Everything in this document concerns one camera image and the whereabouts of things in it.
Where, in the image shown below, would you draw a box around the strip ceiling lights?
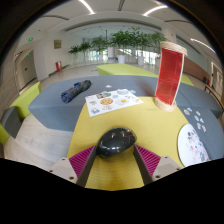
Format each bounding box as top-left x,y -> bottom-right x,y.
78,0 -> 214,54

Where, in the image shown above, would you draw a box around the row of potted plants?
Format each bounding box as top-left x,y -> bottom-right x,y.
68,27 -> 168,66

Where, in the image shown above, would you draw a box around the long grey upholstered bench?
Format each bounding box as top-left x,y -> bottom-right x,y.
28,74 -> 181,133

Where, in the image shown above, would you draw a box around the round white printed mouse pad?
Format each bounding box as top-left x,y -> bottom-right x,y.
177,123 -> 212,168

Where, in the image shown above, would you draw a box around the red fire extinguisher box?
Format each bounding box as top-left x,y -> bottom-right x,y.
54,60 -> 63,73

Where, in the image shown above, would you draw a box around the black computer mouse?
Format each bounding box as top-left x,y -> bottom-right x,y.
95,126 -> 138,159

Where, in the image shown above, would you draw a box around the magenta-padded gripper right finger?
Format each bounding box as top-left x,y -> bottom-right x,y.
133,144 -> 183,186

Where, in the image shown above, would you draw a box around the brown wall plaque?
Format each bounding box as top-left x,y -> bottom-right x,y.
53,39 -> 63,50

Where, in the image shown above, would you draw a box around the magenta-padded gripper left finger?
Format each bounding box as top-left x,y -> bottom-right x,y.
49,145 -> 98,188

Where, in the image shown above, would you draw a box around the white printed sticker sheet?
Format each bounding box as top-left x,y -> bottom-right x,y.
84,88 -> 144,118

